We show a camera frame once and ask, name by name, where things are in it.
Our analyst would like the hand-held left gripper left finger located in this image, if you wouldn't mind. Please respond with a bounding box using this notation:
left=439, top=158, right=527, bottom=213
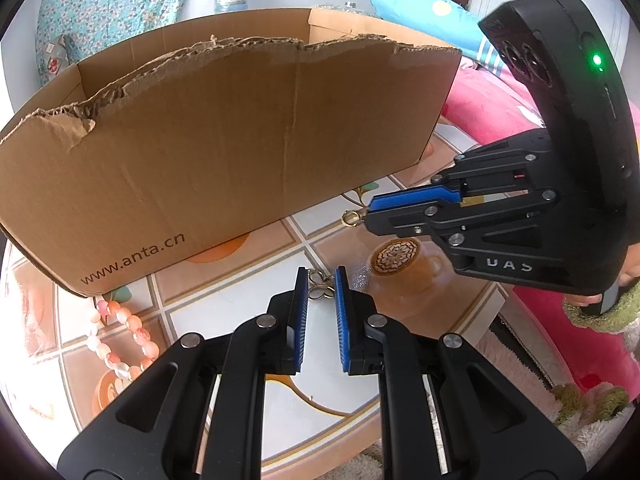
left=56, top=266, right=308, bottom=480

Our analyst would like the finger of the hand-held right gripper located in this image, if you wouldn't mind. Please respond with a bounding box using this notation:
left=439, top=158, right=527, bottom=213
left=364, top=201, right=548, bottom=250
left=367, top=170, right=560, bottom=213

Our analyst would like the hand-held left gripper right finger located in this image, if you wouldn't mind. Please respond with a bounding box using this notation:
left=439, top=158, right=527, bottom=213
left=334, top=266, right=586, bottom=480

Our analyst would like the silver openwork charm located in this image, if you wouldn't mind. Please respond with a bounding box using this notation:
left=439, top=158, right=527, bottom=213
left=307, top=269, right=335, bottom=302

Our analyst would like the brown cardboard box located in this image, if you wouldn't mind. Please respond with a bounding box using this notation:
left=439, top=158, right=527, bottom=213
left=0, top=7, right=463, bottom=298

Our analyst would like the person's right hand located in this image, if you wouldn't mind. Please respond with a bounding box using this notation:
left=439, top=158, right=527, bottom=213
left=562, top=237, right=640, bottom=311

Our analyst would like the printed tablecloth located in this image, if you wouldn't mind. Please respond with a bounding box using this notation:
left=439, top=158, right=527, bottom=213
left=0, top=120, right=511, bottom=466

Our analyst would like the pink blanket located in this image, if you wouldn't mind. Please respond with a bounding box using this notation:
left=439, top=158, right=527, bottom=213
left=442, top=55, right=556, bottom=153

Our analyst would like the blue patterned pillow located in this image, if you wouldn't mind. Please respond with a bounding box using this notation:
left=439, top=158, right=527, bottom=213
left=361, top=0, right=506, bottom=71

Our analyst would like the green fluffy garment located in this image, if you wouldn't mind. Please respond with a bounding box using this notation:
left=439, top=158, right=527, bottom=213
left=550, top=382, right=630, bottom=426

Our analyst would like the grey patterned cushion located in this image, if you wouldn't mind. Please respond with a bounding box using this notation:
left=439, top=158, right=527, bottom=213
left=39, top=34, right=77, bottom=86

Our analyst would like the teal floral cloth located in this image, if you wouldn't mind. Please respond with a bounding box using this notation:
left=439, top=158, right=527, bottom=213
left=36, top=0, right=203, bottom=68

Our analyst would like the orange pink bead bracelet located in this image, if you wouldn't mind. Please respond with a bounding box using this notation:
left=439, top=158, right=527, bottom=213
left=85, top=296, right=163, bottom=386

